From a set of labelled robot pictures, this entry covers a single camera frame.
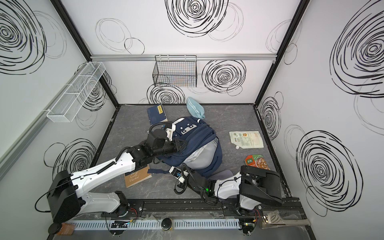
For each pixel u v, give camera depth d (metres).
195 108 1.15
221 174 0.82
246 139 0.99
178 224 0.64
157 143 0.56
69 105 0.74
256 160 0.90
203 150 0.72
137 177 0.82
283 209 0.74
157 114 1.13
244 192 0.43
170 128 0.71
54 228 0.61
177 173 0.63
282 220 0.69
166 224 0.61
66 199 0.39
